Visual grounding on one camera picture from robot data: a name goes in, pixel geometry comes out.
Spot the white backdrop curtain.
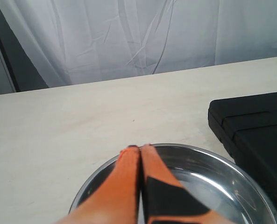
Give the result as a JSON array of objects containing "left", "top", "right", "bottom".
[{"left": 0, "top": 0, "right": 277, "bottom": 87}]

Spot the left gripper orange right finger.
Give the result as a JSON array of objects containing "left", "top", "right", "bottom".
[{"left": 141, "top": 144, "right": 225, "bottom": 224}]

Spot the black plastic tool case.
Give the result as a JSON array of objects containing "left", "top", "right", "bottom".
[{"left": 208, "top": 92, "right": 277, "bottom": 206}]

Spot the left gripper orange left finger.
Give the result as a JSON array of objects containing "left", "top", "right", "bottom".
[{"left": 57, "top": 146, "right": 140, "bottom": 224}]

